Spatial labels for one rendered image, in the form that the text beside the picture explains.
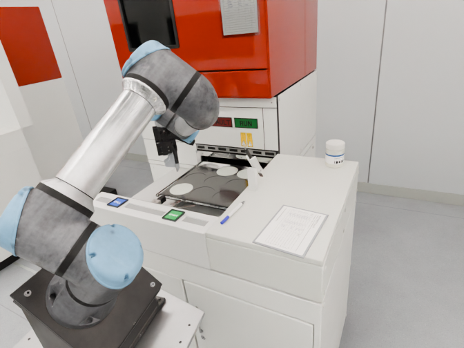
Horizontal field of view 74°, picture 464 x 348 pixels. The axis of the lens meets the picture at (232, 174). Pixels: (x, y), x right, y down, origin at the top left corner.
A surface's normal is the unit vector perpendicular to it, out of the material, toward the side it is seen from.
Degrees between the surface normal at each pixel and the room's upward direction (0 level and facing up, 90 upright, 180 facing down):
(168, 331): 0
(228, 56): 90
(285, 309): 90
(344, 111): 90
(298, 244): 0
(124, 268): 52
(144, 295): 45
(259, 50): 90
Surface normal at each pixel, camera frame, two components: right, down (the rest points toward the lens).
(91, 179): 0.76, 0.14
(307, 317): -0.46, 0.43
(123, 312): 0.58, -0.59
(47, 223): 0.47, -0.14
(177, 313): -0.10, -0.90
